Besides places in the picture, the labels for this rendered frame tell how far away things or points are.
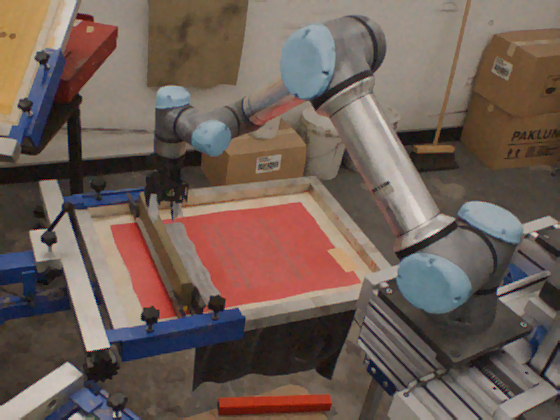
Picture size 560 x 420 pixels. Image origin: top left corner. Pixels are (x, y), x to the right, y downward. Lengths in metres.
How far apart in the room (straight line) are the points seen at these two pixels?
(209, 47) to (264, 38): 0.36
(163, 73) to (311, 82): 2.63
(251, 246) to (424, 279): 0.87
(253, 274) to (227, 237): 0.17
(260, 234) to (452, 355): 0.86
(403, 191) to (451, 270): 0.15
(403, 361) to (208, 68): 2.61
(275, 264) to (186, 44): 2.06
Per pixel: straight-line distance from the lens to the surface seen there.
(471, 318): 1.34
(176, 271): 1.66
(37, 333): 3.03
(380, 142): 1.16
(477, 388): 1.36
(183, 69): 3.78
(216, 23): 3.73
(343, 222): 2.05
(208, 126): 1.46
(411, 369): 1.47
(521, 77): 4.60
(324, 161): 4.10
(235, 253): 1.90
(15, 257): 1.74
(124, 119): 3.89
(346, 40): 1.19
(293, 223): 2.06
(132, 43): 3.72
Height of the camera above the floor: 2.11
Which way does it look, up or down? 38 degrees down
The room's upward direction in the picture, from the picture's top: 9 degrees clockwise
